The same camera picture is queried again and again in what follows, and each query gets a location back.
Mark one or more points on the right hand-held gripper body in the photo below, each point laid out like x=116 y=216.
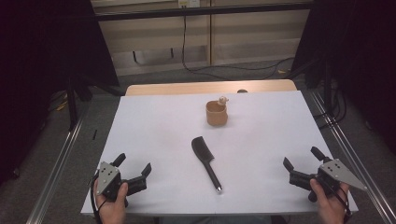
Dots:
x=337 y=172

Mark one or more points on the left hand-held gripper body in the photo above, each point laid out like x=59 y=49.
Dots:
x=107 y=179

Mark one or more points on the tan holder cup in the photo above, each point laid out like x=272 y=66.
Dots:
x=216 y=118

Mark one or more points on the person's left hand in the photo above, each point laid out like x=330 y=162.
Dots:
x=112 y=213

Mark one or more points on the person's right hand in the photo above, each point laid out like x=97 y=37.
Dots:
x=331 y=208

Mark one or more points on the small black floor object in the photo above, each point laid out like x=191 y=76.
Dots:
x=95 y=134

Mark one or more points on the white table cover sheet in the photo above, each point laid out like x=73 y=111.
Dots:
x=155 y=124

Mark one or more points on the black metal stand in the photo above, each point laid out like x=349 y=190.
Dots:
x=72 y=109

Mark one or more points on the small dark round object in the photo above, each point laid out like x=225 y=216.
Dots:
x=242 y=91

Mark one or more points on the wooden table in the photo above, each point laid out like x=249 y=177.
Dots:
x=186 y=88

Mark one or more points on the small beige duck figure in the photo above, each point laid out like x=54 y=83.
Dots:
x=222 y=100

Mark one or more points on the black curtain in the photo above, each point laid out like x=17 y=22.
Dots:
x=37 y=46
x=367 y=46

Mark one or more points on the beige desk with cabinet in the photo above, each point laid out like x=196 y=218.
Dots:
x=249 y=31

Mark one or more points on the metal floor rail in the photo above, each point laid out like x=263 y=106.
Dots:
x=351 y=155
x=53 y=180

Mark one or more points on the white wall socket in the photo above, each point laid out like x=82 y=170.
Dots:
x=188 y=2

